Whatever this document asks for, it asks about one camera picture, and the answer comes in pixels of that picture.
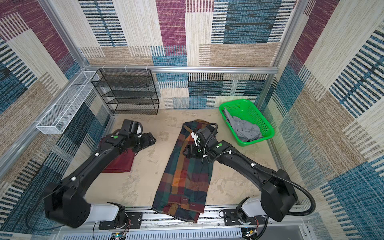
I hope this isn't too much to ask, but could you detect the multicolour plaid long sleeve shirt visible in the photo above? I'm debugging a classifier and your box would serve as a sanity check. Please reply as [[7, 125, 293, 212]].
[[152, 120, 213, 224]]

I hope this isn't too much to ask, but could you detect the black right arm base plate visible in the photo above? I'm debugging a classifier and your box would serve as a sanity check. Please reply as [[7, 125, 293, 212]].
[[219, 209, 266, 226]]

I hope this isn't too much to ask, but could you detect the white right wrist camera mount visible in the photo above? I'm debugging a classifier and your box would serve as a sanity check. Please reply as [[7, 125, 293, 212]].
[[191, 132, 201, 147]]

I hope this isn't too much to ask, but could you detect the grey shirt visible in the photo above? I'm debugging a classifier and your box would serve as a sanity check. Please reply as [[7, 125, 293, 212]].
[[223, 108, 263, 142]]

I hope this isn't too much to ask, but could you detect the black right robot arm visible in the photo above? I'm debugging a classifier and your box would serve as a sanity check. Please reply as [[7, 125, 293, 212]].
[[184, 126, 300, 225]]

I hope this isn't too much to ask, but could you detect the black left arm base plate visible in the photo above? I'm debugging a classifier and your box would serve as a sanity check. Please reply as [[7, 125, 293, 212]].
[[98, 212, 143, 231]]

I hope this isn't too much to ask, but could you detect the black wire mesh shelf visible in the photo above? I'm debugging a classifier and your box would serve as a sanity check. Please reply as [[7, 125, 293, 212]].
[[91, 68, 160, 115]]

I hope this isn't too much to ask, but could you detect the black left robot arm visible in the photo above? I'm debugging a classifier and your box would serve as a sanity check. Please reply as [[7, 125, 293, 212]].
[[44, 120, 156, 228]]

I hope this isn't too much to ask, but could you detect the green plastic laundry basket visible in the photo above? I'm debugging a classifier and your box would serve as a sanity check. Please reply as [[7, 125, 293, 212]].
[[219, 99, 275, 147]]

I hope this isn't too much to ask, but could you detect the aluminium front rail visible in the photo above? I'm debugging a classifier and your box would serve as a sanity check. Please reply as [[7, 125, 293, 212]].
[[50, 205, 317, 240]]

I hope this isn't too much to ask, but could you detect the black corrugated cable conduit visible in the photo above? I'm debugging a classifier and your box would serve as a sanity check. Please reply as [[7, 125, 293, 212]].
[[202, 122, 317, 217]]

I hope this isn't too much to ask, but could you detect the folded maroon shirt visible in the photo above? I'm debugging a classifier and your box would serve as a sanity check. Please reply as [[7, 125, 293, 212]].
[[97, 134, 135, 173]]

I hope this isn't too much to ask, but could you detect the white wire mesh tray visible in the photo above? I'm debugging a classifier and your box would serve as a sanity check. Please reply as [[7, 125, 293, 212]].
[[36, 71, 96, 135]]

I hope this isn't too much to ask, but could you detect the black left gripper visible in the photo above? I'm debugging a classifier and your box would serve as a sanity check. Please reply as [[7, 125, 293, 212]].
[[129, 132, 157, 154]]

